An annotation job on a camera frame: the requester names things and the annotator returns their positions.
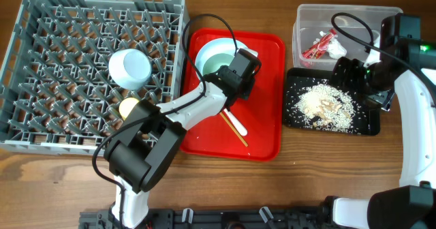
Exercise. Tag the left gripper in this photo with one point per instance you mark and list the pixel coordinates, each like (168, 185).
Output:
(247, 89)

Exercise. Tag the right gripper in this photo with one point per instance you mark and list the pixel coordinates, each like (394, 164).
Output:
(382, 99)

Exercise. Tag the wooden chopstick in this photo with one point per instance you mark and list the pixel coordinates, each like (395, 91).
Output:
(233, 129)

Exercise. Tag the green bowl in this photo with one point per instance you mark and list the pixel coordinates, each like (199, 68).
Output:
(212, 64)

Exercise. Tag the light blue plate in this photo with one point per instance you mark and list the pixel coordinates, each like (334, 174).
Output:
(217, 46)

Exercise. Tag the white plastic fork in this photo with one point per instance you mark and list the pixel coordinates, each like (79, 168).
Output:
(236, 123)

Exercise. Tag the white tissue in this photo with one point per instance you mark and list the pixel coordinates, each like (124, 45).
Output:
(334, 48)

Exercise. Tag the rice food scraps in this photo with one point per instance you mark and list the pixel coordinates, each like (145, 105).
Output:
(322, 107)

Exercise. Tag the red snack wrapper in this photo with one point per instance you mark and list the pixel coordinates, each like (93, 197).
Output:
(317, 50)

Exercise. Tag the light blue bowl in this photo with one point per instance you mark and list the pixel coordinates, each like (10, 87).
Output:
(129, 68)

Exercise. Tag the yellow plastic cup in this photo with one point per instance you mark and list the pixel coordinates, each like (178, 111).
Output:
(126, 106)

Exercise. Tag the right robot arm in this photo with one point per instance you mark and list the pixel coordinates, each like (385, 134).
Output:
(407, 66)

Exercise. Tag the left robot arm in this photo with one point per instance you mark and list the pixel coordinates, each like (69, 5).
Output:
(142, 150)

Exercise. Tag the grey dishwasher rack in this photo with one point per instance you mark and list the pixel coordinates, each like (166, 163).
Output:
(57, 96)

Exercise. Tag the black plastic tray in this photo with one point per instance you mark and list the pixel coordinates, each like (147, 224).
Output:
(307, 76)

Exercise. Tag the red plastic tray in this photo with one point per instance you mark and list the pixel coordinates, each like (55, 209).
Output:
(261, 114)

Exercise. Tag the clear plastic bin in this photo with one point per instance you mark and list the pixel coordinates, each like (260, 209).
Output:
(313, 18)

